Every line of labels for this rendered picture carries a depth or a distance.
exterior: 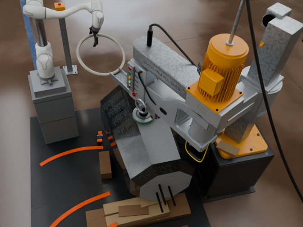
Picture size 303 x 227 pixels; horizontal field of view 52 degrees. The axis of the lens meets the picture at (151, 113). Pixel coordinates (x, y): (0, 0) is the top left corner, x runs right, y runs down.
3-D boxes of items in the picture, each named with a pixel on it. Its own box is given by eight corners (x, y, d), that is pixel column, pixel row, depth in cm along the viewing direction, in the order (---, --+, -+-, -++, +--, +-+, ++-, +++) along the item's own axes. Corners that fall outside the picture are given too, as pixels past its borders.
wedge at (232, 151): (238, 151, 299) (240, 148, 295) (234, 158, 293) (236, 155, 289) (220, 140, 306) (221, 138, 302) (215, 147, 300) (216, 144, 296)
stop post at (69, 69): (76, 65, 478) (66, -1, 396) (77, 74, 466) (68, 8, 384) (62, 66, 474) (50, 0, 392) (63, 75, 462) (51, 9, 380)
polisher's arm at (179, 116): (213, 147, 259) (229, 109, 222) (195, 163, 248) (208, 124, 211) (154, 97, 292) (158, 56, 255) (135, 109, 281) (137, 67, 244)
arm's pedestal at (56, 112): (43, 149, 376) (27, 104, 315) (37, 118, 405) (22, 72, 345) (84, 138, 390) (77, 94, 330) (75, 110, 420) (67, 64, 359)
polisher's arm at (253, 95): (249, 79, 291) (258, 59, 272) (279, 102, 275) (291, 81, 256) (192, 115, 257) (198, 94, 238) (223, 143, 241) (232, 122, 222)
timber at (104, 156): (99, 157, 372) (98, 152, 363) (109, 156, 374) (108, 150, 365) (101, 179, 353) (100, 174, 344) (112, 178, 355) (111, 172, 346)
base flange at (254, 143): (246, 114, 337) (247, 111, 333) (268, 151, 306) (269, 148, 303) (204, 120, 326) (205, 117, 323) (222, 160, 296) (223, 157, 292)
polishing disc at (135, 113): (129, 119, 298) (129, 118, 297) (136, 103, 311) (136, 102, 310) (150, 125, 295) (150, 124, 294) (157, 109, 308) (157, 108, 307)
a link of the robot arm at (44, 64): (39, 79, 320) (34, 63, 302) (38, 67, 330) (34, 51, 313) (55, 78, 323) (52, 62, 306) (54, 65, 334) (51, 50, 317)
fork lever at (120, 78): (169, 111, 283) (170, 107, 279) (153, 121, 274) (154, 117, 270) (121, 69, 312) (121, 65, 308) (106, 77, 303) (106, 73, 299)
